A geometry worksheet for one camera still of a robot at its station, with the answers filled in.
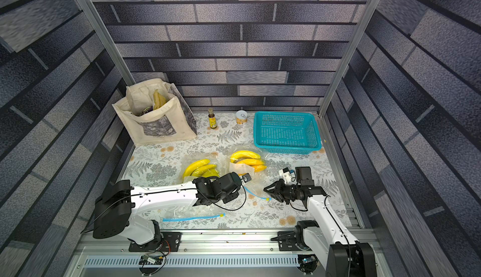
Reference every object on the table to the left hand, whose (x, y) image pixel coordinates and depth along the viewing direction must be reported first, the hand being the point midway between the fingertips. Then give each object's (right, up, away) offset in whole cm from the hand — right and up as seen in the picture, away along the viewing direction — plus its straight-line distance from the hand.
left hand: (235, 184), depth 81 cm
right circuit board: (+29, -29, -9) cm, 42 cm away
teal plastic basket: (+30, +22, +29) cm, 47 cm away
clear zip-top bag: (-20, -13, -1) cm, 23 cm away
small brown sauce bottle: (-14, +28, +27) cm, 42 cm away
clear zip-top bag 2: (+9, -1, 0) cm, 10 cm away
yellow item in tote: (-40, +39, +13) cm, 58 cm away
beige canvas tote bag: (-37, +33, +2) cm, 50 cm away
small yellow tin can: (+2, +32, +30) cm, 44 cm away
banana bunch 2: (+6, +10, +9) cm, 15 cm away
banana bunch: (-16, +6, +6) cm, 18 cm away
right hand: (+13, -3, 0) cm, 14 cm away
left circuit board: (-34, -26, -10) cm, 44 cm away
